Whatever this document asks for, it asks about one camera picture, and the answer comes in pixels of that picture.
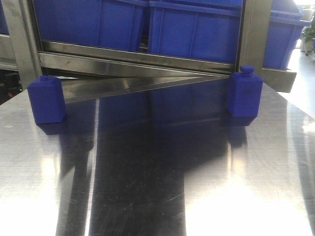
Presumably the stainless steel shelf rack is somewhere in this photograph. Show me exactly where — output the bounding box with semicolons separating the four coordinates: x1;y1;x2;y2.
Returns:
0;0;296;100

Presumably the blue plastic bin right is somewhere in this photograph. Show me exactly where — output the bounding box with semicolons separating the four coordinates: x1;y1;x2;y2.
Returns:
148;0;241;63

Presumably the blue plastic bin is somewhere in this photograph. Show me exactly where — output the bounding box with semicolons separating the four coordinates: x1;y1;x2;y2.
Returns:
33;0;149;52
148;0;241;63

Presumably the blue plastic bin left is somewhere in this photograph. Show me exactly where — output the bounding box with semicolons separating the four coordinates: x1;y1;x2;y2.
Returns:
33;0;149;52

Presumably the blue bin far right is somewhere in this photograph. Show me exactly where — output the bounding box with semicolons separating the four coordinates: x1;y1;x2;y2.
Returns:
263;0;311;70

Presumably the potted green plant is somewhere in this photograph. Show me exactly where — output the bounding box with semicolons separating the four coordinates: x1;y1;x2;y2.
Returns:
300;4;315;56

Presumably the blue bin far left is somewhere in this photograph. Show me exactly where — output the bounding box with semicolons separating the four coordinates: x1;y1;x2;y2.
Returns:
0;2;9;35

